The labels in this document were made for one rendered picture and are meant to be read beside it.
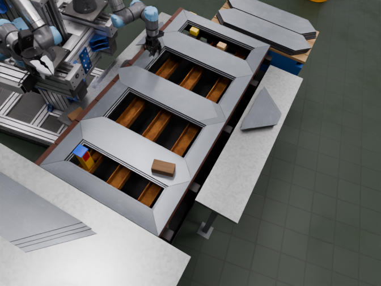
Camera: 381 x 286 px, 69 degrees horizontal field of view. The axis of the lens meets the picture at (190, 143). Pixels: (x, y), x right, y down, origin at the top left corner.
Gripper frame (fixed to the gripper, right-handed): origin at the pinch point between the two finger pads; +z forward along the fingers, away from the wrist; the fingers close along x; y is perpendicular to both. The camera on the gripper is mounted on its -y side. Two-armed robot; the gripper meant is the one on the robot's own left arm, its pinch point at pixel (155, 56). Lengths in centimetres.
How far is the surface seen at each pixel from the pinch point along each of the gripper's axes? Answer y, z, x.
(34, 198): 111, -17, 11
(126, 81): 24.4, 5.7, -6.9
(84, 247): 117, -15, 41
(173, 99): 20.9, 5.7, 25.7
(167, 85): 12.9, 5.8, 16.7
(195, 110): 21.1, 5.8, 42.0
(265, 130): 5, 15, 85
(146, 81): 17.6, 5.8, 3.8
